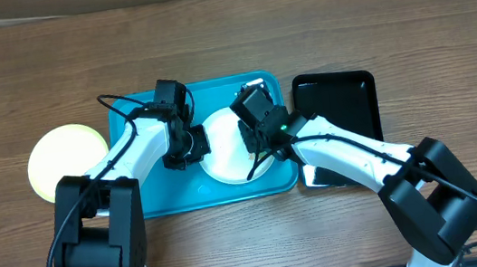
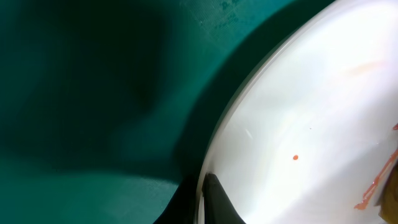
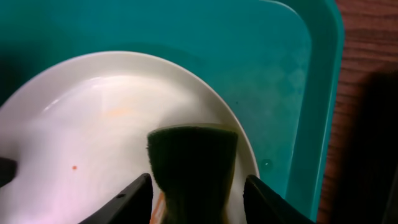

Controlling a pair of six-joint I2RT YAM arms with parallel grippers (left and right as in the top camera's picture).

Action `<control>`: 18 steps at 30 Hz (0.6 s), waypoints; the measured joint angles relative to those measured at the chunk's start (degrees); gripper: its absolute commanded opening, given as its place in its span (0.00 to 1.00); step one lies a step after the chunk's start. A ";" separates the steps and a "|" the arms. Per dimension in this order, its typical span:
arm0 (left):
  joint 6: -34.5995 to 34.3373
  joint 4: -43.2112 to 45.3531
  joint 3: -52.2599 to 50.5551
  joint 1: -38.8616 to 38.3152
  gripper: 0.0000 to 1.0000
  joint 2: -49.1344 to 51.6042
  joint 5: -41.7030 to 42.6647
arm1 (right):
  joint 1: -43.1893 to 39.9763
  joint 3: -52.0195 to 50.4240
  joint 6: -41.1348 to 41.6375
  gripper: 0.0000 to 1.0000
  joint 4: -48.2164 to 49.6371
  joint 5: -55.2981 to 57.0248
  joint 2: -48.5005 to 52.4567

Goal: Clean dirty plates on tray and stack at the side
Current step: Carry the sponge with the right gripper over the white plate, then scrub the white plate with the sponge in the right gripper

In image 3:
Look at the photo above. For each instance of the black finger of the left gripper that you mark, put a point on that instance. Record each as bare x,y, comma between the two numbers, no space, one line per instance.
8,169

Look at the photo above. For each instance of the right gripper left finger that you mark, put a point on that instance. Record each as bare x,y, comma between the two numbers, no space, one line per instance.
133,205

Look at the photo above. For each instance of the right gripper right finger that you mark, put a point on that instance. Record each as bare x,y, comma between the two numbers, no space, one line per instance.
262,205

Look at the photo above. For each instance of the green yellow sponge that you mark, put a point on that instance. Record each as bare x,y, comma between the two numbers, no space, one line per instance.
194,168

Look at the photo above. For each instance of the white plate with stain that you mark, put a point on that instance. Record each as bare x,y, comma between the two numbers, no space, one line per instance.
78,132

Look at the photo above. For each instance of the teal plastic tray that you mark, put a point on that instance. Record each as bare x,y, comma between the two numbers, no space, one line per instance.
276,63

